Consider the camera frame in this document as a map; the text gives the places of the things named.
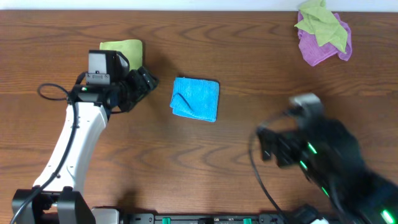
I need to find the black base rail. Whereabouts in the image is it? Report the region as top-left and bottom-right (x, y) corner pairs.
(90, 207), (343, 224)

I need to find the olive green crumpled cloth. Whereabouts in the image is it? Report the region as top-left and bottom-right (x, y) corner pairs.
(295, 0), (348, 54)

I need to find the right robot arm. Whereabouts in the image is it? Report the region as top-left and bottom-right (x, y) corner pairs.
(256, 118), (397, 223)

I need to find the purple crumpled cloth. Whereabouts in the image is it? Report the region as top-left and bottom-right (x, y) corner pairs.
(297, 12), (353, 67)

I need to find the blue microfiber cloth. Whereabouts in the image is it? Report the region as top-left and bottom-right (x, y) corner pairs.
(170, 77), (220, 123)

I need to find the folded green cloth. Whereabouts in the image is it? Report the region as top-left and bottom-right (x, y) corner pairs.
(99, 39), (144, 70)

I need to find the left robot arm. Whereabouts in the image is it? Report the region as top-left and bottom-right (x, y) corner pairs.
(11, 67), (159, 223)

